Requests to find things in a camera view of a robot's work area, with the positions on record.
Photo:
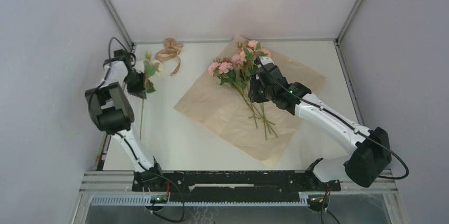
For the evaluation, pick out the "white slotted cable duct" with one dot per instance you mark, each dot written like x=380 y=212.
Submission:
x=146 y=200

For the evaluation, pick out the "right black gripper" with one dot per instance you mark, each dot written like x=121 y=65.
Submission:
x=253 y=94

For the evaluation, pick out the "pink rose stem bunch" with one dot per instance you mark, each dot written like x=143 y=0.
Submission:
x=223 y=69

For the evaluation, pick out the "white rose stem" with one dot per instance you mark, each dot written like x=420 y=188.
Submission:
x=151 y=67

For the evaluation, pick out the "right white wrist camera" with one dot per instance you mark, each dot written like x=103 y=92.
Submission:
x=264 y=60

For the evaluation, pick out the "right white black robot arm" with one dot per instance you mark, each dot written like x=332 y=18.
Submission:
x=368 y=151

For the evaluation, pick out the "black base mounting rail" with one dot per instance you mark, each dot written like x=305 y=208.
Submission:
x=254 y=186

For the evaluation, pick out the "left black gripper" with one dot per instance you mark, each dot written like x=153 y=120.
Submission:
x=138 y=90

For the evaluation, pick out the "tan ribbon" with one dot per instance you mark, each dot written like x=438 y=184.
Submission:
x=171 y=50

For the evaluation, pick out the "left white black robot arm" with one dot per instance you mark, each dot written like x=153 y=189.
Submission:
x=112 y=113

